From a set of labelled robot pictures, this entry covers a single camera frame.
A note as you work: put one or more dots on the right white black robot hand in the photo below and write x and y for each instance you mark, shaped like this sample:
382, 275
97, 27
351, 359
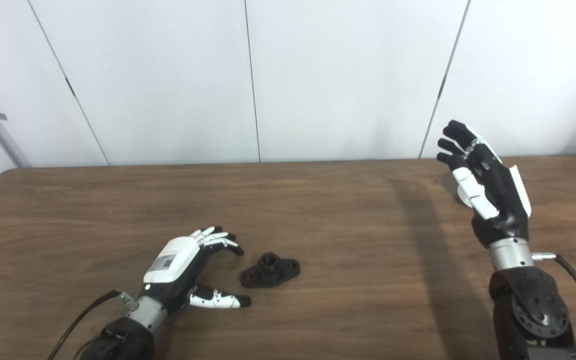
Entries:
500, 200

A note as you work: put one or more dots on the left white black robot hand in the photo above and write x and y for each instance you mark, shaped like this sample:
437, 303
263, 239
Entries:
170, 262

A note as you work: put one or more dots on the black panel seam clip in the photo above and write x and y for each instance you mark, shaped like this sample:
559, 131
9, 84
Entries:
70, 87

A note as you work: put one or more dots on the round white piece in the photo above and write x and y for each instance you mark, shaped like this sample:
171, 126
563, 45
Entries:
463, 195

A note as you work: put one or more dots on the black holder with flange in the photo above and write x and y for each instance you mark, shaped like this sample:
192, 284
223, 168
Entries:
283, 270

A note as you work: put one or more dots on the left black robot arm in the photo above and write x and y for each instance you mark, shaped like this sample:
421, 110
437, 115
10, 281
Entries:
123, 342

